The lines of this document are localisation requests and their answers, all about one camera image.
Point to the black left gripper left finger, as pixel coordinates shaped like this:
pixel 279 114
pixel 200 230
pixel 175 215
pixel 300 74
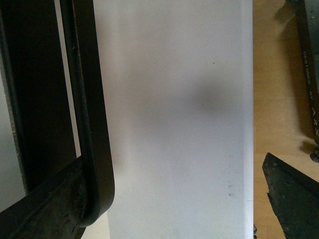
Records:
pixel 54 210

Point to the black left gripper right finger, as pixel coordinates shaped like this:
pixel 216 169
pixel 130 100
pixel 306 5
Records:
pixel 294 198

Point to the black drawer handle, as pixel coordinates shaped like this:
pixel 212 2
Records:
pixel 30 46

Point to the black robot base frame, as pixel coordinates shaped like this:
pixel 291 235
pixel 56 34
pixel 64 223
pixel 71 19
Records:
pixel 307 17

